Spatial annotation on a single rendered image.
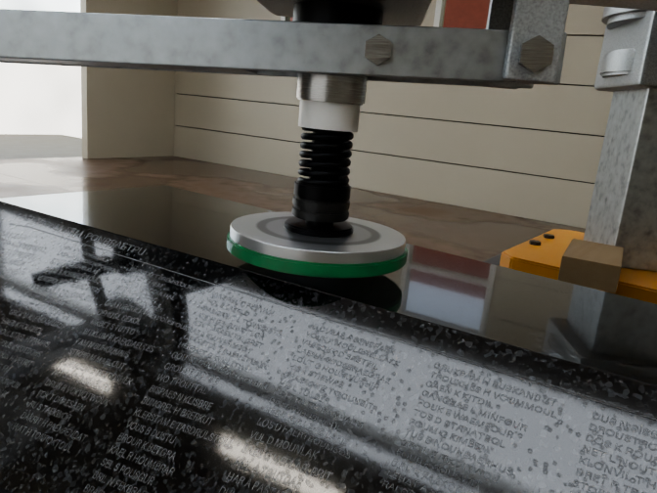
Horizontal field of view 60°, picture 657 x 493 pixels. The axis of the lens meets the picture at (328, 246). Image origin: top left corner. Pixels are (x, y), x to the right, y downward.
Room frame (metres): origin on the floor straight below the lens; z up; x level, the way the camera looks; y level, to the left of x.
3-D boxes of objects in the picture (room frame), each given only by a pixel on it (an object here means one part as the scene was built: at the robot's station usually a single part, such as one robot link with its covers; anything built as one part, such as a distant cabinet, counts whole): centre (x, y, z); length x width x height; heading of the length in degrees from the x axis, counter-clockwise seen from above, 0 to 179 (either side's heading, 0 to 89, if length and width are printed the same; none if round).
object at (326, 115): (0.68, 0.01, 1.05); 0.07 x 0.07 x 0.04
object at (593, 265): (1.10, -0.52, 0.81); 0.20 x 0.10 x 0.05; 153
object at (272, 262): (0.68, 0.01, 0.90); 0.22 x 0.22 x 0.04
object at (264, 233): (0.68, 0.01, 0.91); 0.21 x 0.21 x 0.01
